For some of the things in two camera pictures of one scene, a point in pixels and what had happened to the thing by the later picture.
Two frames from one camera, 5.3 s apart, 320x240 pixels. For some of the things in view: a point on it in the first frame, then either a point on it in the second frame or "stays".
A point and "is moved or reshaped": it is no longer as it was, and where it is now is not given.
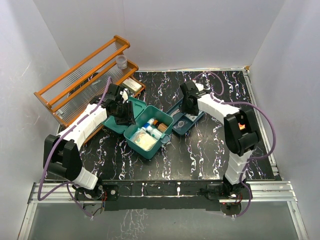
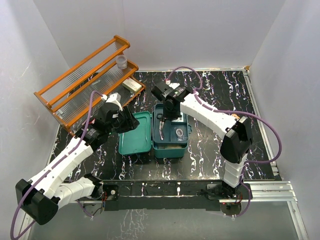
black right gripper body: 186,109 to 173,115
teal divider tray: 182,122 is moved or reshaped
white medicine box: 131,85 stays
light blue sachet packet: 192,118 is moved or reshaped
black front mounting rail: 174,194 stays
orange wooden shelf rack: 74,89 stays
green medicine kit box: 153,124 is moved or reshaped
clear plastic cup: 122,62 stays
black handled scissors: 177,111 is moved or reshaped
